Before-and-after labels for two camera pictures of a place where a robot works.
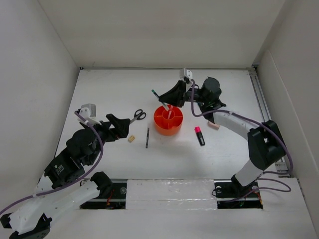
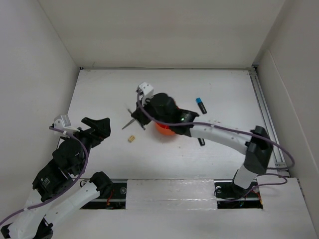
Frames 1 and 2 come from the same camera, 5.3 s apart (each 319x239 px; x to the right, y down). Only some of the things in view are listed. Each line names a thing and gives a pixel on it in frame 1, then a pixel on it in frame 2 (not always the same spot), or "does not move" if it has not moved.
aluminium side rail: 263,106 does not move
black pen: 147,138 to 138,122
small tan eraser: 131,138 does not move
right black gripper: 176,96 to 141,116
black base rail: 228,195 does not move
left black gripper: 120,130 to 100,129
